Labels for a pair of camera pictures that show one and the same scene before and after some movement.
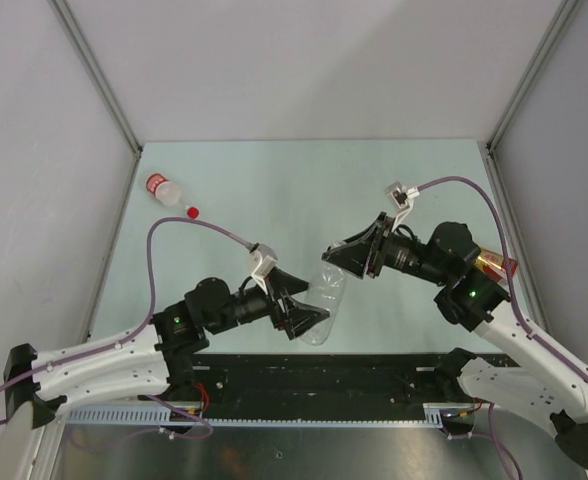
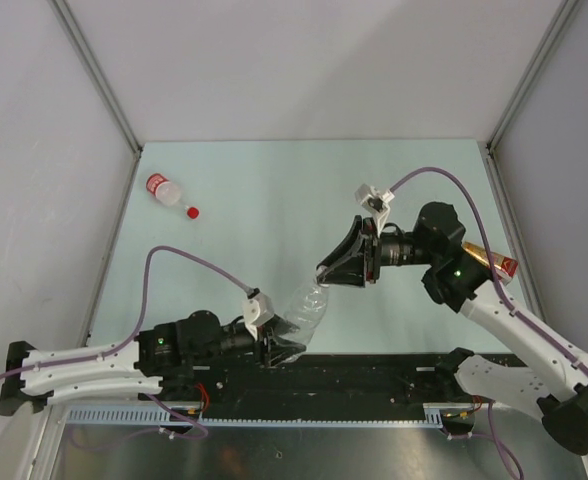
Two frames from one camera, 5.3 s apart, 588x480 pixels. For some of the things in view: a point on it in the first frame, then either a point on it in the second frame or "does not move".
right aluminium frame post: [566, 11] does not move
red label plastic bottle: [168, 192] does not move
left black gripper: [296, 318] -> [277, 349]
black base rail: [315, 378] does not move
